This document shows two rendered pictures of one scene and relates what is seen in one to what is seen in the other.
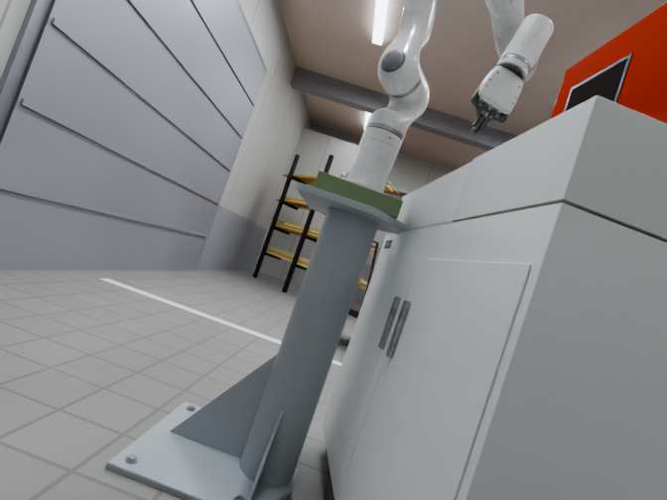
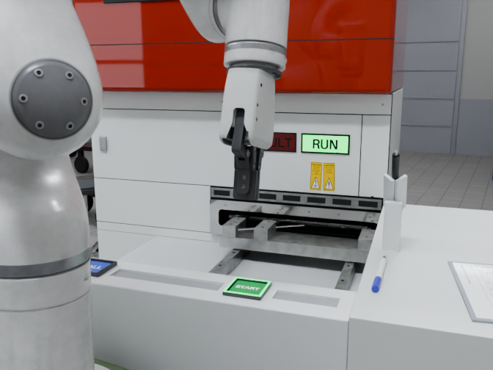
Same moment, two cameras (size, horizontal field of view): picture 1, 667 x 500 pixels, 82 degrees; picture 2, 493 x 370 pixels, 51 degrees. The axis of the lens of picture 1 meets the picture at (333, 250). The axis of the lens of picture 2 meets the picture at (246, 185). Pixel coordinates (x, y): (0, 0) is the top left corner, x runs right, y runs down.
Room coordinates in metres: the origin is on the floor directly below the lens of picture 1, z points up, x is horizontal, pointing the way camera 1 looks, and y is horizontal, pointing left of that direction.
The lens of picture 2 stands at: (0.71, 0.37, 1.26)
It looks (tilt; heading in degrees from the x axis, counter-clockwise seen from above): 12 degrees down; 294
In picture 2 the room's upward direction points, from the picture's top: straight up
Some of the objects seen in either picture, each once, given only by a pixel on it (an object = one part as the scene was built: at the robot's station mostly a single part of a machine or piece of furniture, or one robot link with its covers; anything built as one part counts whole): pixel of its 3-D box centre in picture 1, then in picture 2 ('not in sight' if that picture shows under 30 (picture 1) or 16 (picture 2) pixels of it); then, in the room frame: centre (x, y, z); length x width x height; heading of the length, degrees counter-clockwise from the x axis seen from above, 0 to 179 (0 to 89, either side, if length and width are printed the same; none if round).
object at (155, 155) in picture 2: not in sight; (227, 169); (1.30, -0.82, 1.02); 0.81 x 0.03 x 0.40; 5
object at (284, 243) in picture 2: not in sight; (296, 244); (1.08, -0.75, 0.87); 0.36 x 0.08 x 0.03; 5
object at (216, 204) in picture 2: not in sight; (290, 222); (1.12, -0.82, 0.89); 0.44 x 0.02 x 0.10; 5
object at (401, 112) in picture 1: (400, 105); (20, 150); (1.18, -0.05, 1.18); 0.19 x 0.12 x 0.24; 150
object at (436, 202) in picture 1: (436, 210); (169, 322); (1.12, -0.25, 0.89); 0.55 x 0.09 x 0.14; 5
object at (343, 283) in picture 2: not in sight; (339, 296); (0.93, -0.57, 0.84); 0.50 x 0.02 x 0.03; 95
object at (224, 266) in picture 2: not in sight; (212, 278); (1.20, -0.54, 0.84); 0.50 x 0.02 x 0.03; 95
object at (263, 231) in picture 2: not in sight; (265, 229); (1.16, -0.74, 0.89); 0.08 x 0.03 x 0.03; 95
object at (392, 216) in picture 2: not in sight; (393, 209); (0.83, -0.53, 1.03); 0.06 x 0.04 x 0.13; 95
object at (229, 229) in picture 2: not in sight; (234, 226); (1.24, -0.73, 0.89); 0.08 x 0.03 x 0.03; 95
